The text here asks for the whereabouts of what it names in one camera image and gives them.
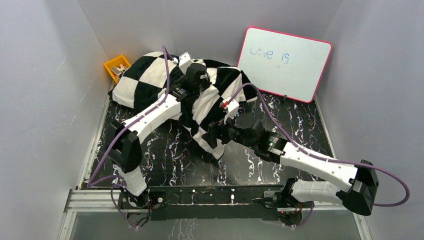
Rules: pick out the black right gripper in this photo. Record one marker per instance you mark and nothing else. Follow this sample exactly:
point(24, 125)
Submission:
point(211, 136)

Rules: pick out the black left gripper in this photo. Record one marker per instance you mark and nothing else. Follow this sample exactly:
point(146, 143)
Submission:
point(201, 81)

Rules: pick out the black white checkered pillowcase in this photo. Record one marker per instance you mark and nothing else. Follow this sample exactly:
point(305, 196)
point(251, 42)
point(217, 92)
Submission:
point(145, 81)

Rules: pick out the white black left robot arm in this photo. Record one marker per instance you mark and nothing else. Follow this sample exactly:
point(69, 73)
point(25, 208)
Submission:
point(126, 138)

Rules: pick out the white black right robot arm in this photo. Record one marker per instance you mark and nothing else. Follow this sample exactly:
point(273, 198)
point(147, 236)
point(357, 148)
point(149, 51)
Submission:
point(353, 186)

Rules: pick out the white object in bin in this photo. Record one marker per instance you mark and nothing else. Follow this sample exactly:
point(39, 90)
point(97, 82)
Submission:
point(118, 71)

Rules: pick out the yellow plastic bin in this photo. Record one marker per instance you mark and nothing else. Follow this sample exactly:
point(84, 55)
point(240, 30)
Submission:
point(121, 59)

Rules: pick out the pink framed whiteboard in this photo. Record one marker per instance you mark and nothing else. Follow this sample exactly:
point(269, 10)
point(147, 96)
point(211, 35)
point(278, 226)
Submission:
point(284, 64)

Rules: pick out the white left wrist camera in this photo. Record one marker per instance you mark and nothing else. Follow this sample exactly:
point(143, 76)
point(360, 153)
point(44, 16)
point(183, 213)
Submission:
point(183, 62)

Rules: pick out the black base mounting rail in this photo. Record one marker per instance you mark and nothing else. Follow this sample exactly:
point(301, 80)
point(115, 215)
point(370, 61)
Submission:
point(266, 202)

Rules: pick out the aluminium frame rail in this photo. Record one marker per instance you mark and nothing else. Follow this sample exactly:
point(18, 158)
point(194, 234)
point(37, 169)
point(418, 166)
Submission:
point(103, 200)

